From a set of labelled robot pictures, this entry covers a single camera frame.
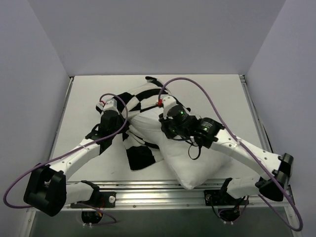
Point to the aluminium rail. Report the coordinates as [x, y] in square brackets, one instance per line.
[165, 194]
[264, 140]
[56, 137]

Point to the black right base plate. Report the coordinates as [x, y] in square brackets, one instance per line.
[212, 197]

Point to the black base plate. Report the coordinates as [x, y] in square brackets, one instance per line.
[106, 200]
[212, 197]

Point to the aluminium front rail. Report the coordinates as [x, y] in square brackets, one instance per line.
[165, 194]

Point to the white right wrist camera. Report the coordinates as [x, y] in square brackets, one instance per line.
[167, 103]

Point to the aluminium left side rail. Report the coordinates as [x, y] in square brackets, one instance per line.
[56, 137]

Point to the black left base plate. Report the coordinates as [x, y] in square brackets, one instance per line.
[106, 200]

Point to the aluminium right side rail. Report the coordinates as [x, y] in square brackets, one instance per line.
[264, 140]

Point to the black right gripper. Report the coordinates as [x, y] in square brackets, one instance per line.
[165, 126]

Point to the white pillow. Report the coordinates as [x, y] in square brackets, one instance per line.
[190, 173]

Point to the black white checkered pillowcase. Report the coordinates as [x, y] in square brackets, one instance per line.
[140, 153]

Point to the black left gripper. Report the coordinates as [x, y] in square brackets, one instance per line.
[108, 118]

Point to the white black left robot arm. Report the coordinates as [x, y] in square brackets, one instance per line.
[47, 189]

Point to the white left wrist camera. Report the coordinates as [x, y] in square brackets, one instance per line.
[103, 106]

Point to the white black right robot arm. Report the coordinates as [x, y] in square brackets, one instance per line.
[274, 170]

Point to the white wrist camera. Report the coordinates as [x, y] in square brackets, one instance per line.
[103, 106]
[167, 103]

